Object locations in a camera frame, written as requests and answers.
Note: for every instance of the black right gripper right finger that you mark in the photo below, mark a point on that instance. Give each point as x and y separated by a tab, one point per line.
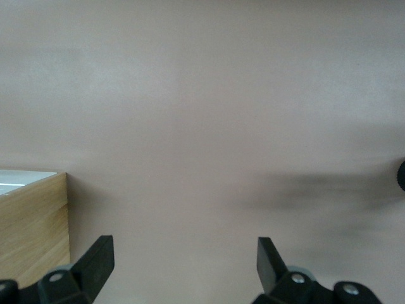
272	269

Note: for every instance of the black cylindrical object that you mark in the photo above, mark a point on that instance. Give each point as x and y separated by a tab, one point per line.
402	175

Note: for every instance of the paper table cover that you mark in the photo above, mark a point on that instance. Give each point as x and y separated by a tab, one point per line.
202	95

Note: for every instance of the wooden drawer cabinet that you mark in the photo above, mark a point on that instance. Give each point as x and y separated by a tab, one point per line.
31	228

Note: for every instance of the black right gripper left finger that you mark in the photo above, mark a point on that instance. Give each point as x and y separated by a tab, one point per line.
95	263

